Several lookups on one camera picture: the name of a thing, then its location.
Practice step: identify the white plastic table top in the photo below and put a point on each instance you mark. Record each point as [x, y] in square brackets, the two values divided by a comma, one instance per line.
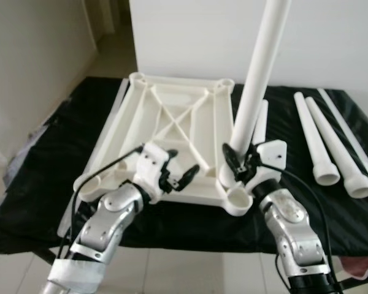
[172, 128]

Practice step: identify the black table cloth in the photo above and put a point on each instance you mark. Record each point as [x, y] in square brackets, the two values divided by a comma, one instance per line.
[49, 184]

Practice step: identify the black metal stand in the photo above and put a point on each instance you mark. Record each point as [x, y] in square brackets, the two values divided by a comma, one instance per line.
[362, 278]

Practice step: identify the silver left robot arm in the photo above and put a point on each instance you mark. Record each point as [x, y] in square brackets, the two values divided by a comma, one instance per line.
[104, 220]

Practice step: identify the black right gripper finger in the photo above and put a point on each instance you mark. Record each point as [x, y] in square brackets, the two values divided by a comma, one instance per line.
[232, 160]

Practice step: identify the pink fabric item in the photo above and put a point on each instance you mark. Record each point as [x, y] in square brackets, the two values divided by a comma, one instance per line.
[362, 266]

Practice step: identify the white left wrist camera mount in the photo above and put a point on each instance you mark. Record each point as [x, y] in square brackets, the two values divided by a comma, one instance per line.
[152, 165]

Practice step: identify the white plastic table leg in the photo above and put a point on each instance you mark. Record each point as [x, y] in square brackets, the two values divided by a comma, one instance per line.
[310, 135]
[260, 122]
[257, 73]
[334, 144]

